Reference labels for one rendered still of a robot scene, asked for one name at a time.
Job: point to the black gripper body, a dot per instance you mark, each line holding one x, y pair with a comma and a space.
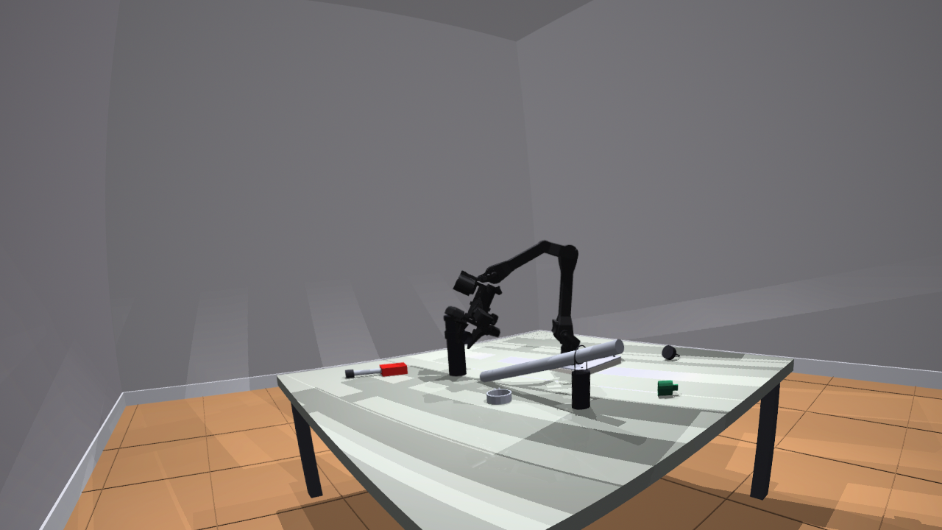
459, 314

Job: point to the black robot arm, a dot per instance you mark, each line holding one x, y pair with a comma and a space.
562, 327

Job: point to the grey metal ring with tab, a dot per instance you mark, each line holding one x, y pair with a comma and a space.
498, 396

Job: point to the green cylinder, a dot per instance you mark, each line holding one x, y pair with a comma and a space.
666, 387

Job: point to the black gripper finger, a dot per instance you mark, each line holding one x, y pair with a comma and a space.
460, 327
477, 334

